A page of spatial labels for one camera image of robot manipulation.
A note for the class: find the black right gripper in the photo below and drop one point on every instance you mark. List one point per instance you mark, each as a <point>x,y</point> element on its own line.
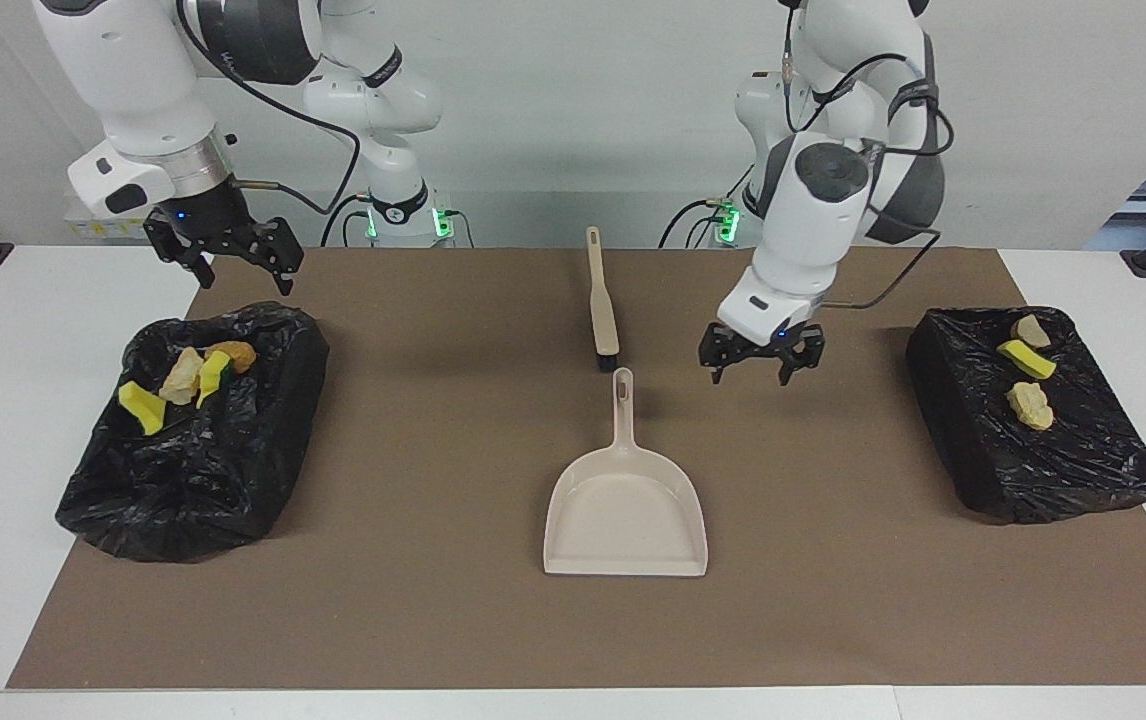
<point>208,220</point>

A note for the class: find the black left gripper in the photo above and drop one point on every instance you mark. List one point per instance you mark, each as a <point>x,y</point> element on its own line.
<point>765,343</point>

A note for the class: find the brown textured bread roll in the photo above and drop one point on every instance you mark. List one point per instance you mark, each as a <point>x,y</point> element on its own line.
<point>235,355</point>

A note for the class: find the green and yellow sponge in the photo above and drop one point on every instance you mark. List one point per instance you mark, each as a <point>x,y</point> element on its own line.
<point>213,375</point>

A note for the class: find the pale white bread chunk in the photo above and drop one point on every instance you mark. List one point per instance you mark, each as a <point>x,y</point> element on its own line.
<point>183,378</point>

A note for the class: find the beige hand brush black bristles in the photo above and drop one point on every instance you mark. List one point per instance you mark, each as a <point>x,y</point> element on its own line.
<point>601,310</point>

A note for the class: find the yellow sponge piece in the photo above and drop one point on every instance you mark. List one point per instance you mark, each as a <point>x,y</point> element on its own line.
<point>143,408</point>
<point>1026,358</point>

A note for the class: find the beige plastic dustpan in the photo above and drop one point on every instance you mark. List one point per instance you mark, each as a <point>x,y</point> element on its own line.
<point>625,510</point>

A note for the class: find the croissant bread piece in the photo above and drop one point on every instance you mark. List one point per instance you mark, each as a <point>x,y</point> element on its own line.
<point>1030,405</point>
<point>1030,330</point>

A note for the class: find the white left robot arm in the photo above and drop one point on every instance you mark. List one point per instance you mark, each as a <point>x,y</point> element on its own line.
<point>823,200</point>

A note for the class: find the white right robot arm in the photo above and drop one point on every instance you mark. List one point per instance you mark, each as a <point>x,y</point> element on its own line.
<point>153,90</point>

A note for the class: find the black bag lined bin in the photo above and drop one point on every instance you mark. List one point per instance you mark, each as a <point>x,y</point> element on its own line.
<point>193,480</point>
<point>1033,460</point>

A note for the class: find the white power box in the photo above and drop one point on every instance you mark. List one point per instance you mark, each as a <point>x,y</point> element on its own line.
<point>93,225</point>

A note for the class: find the brown paper table mat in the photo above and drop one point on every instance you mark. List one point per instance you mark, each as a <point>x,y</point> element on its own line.
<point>583,620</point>

